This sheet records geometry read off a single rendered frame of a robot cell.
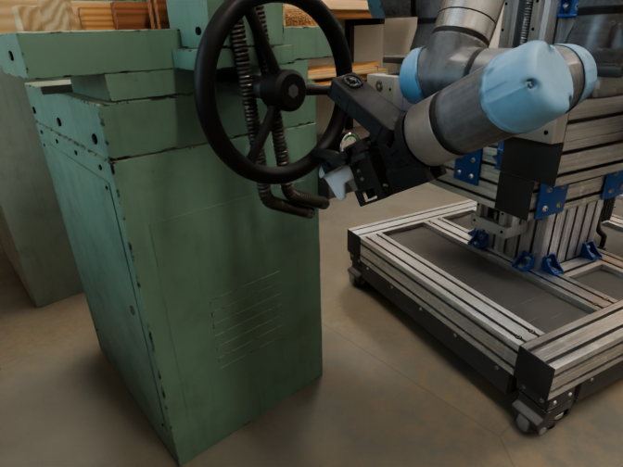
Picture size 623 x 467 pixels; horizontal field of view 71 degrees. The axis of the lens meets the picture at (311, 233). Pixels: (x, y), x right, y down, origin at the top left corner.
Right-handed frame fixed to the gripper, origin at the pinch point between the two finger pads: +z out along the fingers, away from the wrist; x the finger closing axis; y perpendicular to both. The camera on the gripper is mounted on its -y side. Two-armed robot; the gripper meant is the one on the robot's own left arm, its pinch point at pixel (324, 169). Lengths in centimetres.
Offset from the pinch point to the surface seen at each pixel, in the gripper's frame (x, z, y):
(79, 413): -43, 81, 31
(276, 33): 4.1, 3.3, -23.6
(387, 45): 323, 245, -113
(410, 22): 326, 212, -119
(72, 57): -25.2, 11.2, -28.0
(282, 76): -3.1, -3.3, -14.2
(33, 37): -29.2, 9.7, -30.7
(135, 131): -19.4, 17.0, -17.7
